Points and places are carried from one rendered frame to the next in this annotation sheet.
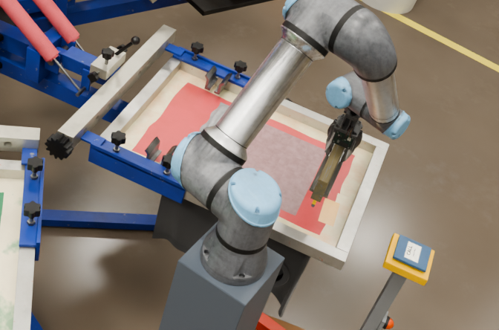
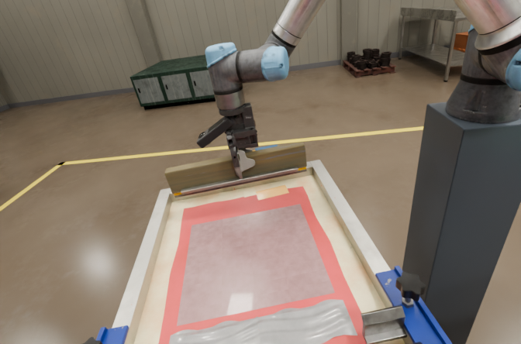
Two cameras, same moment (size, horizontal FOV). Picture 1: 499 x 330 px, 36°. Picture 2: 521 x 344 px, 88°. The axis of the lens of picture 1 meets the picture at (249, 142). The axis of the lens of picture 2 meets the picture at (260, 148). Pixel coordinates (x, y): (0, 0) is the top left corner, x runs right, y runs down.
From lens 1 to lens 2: 2.13 m
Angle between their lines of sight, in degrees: 81
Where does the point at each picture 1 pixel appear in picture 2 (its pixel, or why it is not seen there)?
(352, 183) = (224, 195)
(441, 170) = (11, 320)
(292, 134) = (185, 258)
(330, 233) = (293, 183)
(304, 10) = not seen: outside the picture
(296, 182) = (258, 221)
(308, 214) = (288, 199)
